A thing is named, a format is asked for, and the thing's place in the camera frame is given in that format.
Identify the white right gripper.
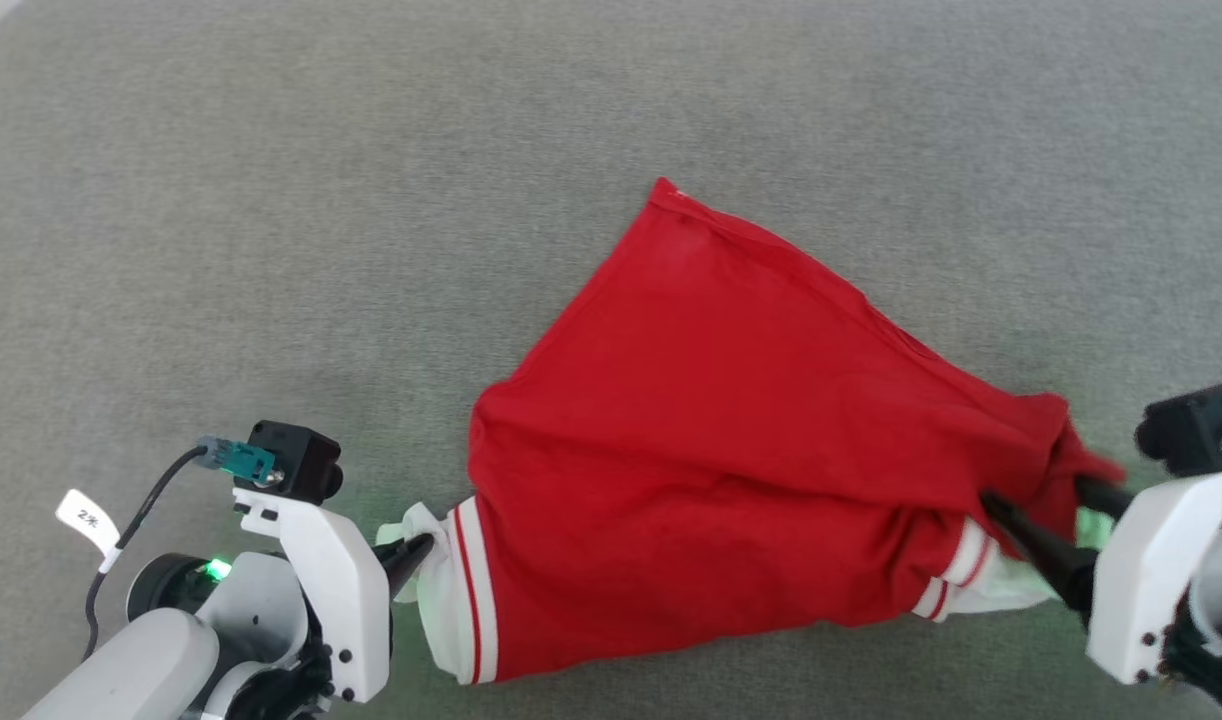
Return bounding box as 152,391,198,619
981,465,1222,686

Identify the grey fabric sofa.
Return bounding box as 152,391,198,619
0,0,1222,720

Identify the black cable teal plug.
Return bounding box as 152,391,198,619
84,435,277,663

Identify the red white shirt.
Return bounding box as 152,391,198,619
376,177,1127,686

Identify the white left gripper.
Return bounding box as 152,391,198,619
233,487,435,704

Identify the white cable label tag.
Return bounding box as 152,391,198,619
56,488,122,556

